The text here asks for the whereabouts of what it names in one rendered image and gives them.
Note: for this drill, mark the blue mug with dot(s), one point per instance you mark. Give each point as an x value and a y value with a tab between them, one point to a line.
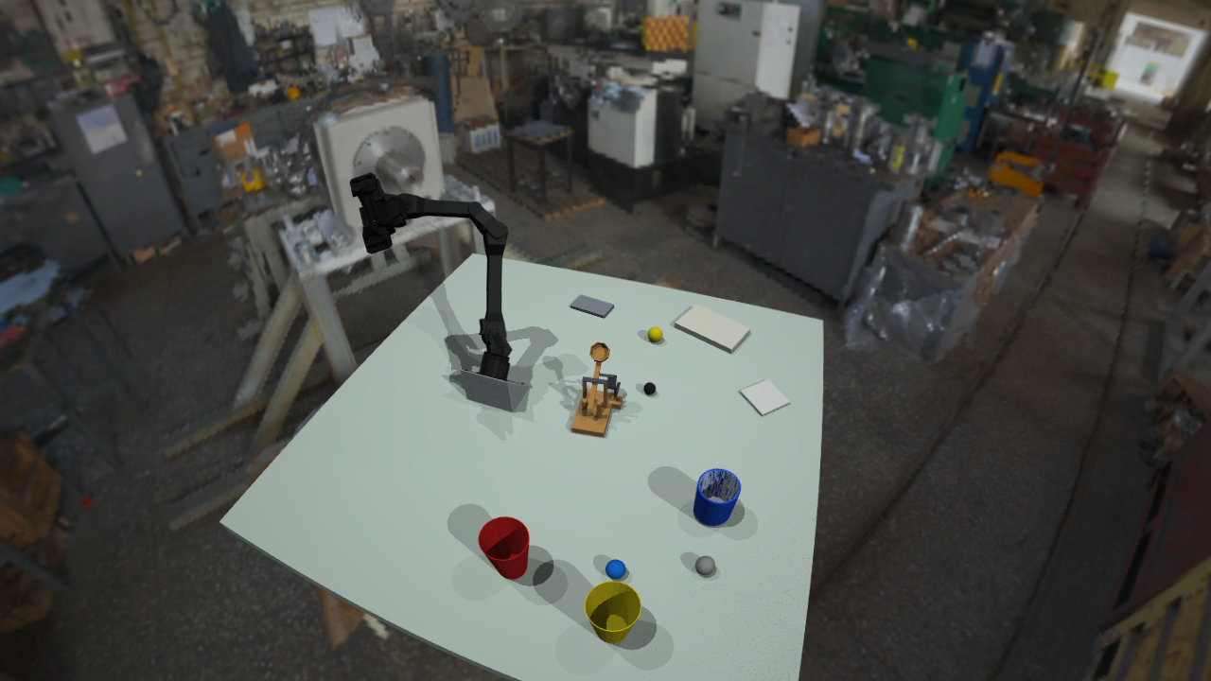
716	495

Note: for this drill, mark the olive yellow cup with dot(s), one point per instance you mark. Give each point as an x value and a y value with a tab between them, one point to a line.
612	608

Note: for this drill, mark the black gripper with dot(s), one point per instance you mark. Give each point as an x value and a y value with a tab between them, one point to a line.
375	236

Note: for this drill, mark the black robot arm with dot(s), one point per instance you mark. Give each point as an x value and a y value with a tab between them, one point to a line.
495	361

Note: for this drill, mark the dark red cup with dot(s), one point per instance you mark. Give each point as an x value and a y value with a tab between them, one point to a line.
505	542

